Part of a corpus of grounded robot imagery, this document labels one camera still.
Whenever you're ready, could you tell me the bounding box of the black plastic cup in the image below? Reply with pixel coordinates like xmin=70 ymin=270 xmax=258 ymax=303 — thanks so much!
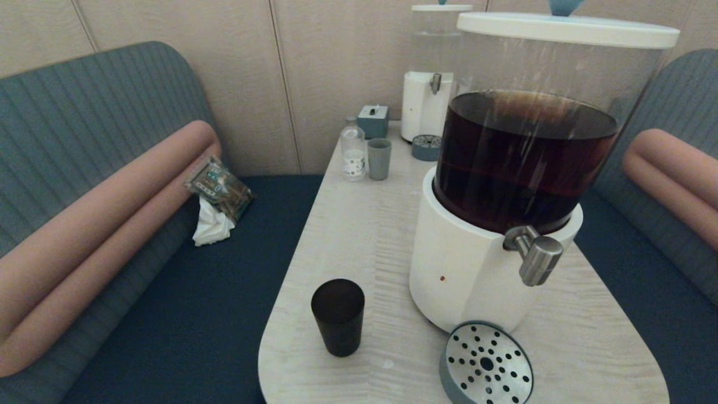
xmin=311 ymin=278 xmax=366 ymax=358

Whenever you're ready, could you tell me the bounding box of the large metal dispenser tap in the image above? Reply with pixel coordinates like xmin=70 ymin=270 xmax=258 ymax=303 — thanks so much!
xmin=503 ymin=226 xmax=564 ymax=287

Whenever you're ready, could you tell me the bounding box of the grey-green cup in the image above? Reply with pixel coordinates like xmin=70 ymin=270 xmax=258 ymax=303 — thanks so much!
xmin=367 ymin=138 xmax=392 ymax=181

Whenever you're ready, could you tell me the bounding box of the clear plastic bottle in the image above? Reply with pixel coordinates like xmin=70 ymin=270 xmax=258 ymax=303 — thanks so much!
xmin=340 ymin=116 xmax=367 ymax=181

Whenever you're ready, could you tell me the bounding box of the blue-grey small box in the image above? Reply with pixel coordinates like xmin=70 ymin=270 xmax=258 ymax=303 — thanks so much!
xmin=357 ymin=104 xmax=390 ymax=140

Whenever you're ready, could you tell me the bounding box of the small blue-grey perforated drip tray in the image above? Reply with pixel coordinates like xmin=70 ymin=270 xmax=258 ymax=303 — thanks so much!
xmin=411 ymin=134 xmax=444 ymax=162

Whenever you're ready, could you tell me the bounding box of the small far water dispenser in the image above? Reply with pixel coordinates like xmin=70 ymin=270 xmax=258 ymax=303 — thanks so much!
xmin=401 ymin=10 xmax=473 ymax=144

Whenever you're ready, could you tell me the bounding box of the large tea dispenser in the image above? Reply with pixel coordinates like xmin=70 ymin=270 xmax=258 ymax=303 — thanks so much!
xmin=408 ymin=28 xmax=668 ymax=335

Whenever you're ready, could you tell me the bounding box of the green snack packet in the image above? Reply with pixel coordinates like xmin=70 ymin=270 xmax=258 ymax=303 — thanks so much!
xmin=184 ymin=155 xmax=254 ymax=222

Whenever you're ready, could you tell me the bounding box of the crumpled white tissue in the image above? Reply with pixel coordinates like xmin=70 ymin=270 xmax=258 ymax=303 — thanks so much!
xmin=192 ymin=196 xmax=236 ymax=247

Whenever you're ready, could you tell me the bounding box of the small white dispenser lid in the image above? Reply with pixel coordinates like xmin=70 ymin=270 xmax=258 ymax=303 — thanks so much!
xmin=411 ymin=0 xmax=473 ymax=13

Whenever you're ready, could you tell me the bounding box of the large blue-grey perforated drip tray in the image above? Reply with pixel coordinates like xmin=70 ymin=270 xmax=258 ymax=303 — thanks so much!
xmin=439 ymin=320 xmax=534 ymax=404

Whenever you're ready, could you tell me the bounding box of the large white dispenser lid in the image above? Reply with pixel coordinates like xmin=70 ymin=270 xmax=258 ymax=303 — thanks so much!
xmin=456 ymin=0 xmax=681 ymax=50

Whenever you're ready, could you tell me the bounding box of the teal upholstered bench sofa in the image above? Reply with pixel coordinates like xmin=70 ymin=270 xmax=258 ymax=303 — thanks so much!
xmin=572 ymin=49 xmax=718 ymax=404
xmin=0 ymin=40 xmax=326 ymax=404

